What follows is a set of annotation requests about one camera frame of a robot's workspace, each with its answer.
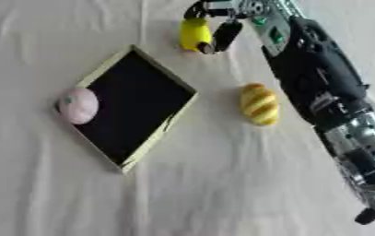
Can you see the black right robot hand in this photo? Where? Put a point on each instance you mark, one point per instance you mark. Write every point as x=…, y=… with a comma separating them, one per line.
x=227, y=33

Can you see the yellow toy banana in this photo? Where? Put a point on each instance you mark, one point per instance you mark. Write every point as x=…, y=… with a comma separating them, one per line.
x=194, y=33

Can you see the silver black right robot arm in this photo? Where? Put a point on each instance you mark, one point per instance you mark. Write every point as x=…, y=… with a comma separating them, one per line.
x=314, y=70

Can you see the cardboard box with black inside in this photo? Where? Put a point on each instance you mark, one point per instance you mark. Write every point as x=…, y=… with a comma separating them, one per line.
x=136, y=101

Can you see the yellow striped toy bread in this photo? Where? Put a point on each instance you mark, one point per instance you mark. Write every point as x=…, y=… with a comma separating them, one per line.
x=259, y=104

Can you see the pink round soft toy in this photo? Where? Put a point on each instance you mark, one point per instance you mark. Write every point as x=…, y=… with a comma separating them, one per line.
x=78, y=105

